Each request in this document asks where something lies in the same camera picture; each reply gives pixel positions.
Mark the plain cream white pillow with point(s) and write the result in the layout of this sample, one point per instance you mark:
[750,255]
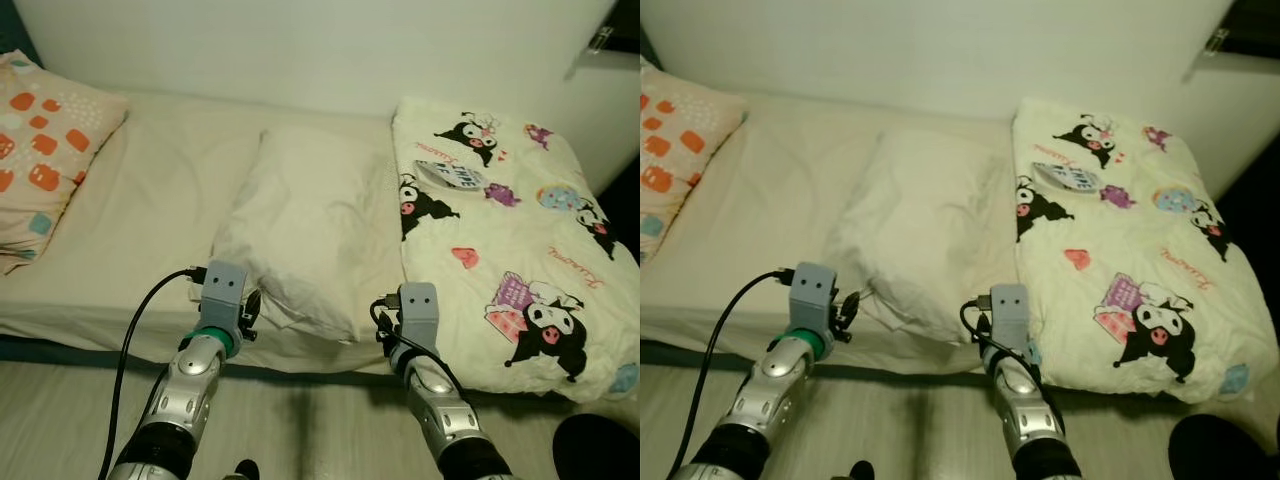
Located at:
[310,220]
[925,225]

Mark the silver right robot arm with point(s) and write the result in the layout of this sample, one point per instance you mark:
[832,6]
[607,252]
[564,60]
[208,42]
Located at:
[445,410]
[1025,400]

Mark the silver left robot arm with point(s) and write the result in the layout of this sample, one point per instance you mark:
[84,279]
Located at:
[190,385]
[765,385]

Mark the pink pillow with orange patches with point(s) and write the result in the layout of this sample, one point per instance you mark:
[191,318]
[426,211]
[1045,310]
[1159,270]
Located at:
[50,150]
[680,140]

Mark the bed with cream sheet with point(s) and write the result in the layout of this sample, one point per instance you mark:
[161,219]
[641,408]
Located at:
[790,190]
[160,190]

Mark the black robot foot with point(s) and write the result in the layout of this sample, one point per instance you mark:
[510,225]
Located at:
[246,470]
[862,471]

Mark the cartoon print cream comforter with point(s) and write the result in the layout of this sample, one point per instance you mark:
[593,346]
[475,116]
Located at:
[1140,230]
[520,230]

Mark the silver metal latch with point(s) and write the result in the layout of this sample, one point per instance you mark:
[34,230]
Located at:
[1218,41]
[601,41]

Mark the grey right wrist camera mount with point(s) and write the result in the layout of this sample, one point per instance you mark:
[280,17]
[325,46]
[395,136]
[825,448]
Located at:
[420,315]
[1010,315]

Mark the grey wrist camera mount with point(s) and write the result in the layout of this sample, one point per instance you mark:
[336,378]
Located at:
[420,315]
[222,295]
[810,295]
[1010,315]

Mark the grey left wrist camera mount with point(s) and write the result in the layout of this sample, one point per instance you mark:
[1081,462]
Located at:
[810,295]
[222,295]

